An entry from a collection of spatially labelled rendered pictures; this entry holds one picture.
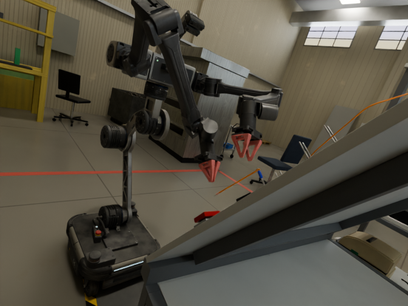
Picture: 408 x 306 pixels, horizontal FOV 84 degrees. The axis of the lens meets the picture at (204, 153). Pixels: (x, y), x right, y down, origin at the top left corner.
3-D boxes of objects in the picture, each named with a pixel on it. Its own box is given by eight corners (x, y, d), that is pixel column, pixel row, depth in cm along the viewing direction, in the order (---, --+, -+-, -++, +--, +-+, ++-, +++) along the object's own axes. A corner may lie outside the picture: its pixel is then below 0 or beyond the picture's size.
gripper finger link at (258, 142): (261, 161, 77) (263, 135, 79) (251, 156, 72) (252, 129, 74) (244, 163, 82) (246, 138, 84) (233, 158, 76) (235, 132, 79)
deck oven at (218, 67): (136, 136, 532) (156, 43, 481) (180, 140, 619) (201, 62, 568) (171, 164, 419) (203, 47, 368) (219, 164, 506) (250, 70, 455)
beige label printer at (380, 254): (328, 251, 149) (340, 226, 144) (340, 245, 162) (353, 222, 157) (380, 289, 126) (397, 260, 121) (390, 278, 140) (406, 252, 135)
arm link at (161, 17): (156, -24, 65) (126, -14, 61) (183, 18, 66) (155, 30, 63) (140, 56, 106) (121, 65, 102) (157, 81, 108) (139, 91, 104)
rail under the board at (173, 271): (139, 272, 73) (144, 255, 72) (323, 232, 141) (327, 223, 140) (145, 286, 69) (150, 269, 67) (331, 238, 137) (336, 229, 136)
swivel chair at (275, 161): (289, 195, 448) (312, 139, 419) (275, 200, 398) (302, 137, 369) (259, 179, 489) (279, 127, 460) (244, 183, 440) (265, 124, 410)
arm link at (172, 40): (169, 8, 70) (139, 20, 65) (180, 8, 66) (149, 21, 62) (201, 121, 98) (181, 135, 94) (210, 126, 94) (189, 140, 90)
